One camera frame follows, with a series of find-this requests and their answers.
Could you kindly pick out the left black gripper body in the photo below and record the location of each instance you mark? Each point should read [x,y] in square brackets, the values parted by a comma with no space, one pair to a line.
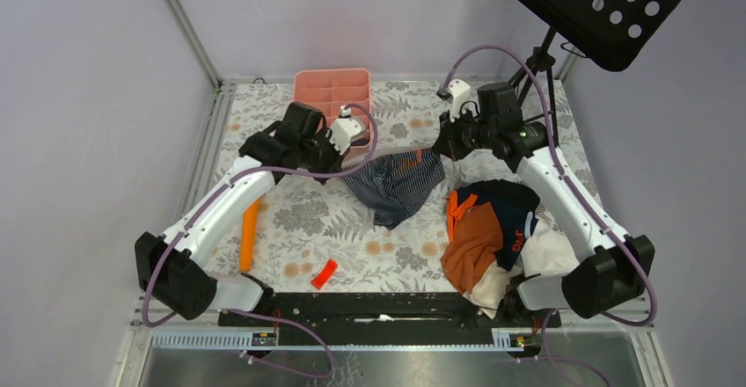
[319,155]

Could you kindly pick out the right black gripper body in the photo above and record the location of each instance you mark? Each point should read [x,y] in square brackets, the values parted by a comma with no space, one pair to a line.
[465,135]

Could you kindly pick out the navy underwear beige waistband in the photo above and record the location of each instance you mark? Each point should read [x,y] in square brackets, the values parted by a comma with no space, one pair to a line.
[359,141]

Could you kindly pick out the orange toy microphone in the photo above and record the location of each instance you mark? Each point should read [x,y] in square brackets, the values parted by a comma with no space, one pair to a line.
[247,237]

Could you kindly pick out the striped navy garment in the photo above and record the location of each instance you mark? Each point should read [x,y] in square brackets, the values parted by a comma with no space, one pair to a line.
[396,186]

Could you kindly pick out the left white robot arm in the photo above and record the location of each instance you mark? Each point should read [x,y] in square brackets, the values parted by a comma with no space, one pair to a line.
[171,266]

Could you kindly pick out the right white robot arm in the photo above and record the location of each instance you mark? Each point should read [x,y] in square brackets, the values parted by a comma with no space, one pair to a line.
[613,265]

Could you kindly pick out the pink divided organizer tray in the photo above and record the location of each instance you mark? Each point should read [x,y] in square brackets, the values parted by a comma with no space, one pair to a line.
[329,90]

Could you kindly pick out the black garment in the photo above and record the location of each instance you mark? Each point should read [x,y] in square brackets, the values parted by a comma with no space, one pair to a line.
[502,192]

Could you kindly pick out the floral table mat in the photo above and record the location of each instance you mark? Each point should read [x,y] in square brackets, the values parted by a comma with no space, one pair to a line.
[302,224]

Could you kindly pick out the navy garment orange lettering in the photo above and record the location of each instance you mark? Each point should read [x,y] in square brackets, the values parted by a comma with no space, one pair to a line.
[517,227]

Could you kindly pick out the small red plastic piece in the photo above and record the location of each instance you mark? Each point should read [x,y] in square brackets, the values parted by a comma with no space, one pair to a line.
[323,277]

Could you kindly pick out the white cream garment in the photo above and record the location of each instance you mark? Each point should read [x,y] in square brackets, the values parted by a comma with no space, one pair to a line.
[524,268]

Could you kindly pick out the black music stand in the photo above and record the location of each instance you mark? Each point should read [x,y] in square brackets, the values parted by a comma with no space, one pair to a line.
[574,23]

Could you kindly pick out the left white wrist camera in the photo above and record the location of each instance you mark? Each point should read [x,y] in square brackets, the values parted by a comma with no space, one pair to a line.
[344,131]

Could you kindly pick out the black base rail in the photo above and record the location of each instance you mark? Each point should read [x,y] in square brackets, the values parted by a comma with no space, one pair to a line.
[430,320]

